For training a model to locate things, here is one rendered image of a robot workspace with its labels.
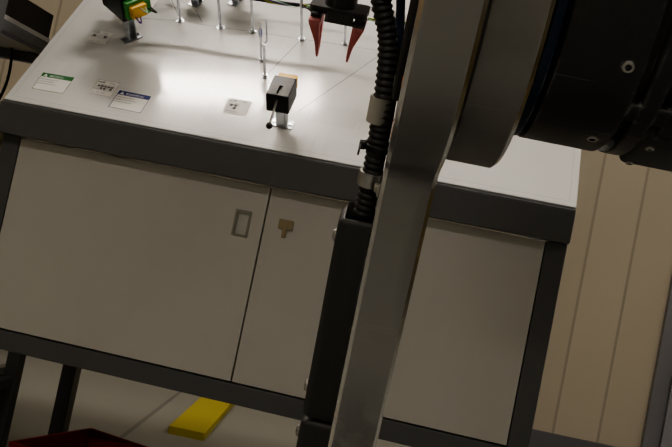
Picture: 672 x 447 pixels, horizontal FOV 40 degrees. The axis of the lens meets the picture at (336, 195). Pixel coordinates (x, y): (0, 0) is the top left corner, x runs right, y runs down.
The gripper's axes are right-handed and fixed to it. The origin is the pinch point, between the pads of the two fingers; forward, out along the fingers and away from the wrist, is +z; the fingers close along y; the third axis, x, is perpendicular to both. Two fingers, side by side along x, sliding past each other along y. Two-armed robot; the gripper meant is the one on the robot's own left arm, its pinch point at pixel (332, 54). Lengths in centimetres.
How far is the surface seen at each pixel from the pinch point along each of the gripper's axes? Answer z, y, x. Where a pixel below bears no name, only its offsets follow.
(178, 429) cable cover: 156, 35, -67
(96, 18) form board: 16, 59, -41
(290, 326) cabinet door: 54, -1, 9
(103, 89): 23, 48, -17
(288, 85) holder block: 11.3, 8.4, -10.2
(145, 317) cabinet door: 59, 28, 9
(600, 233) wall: 129, -115, -217
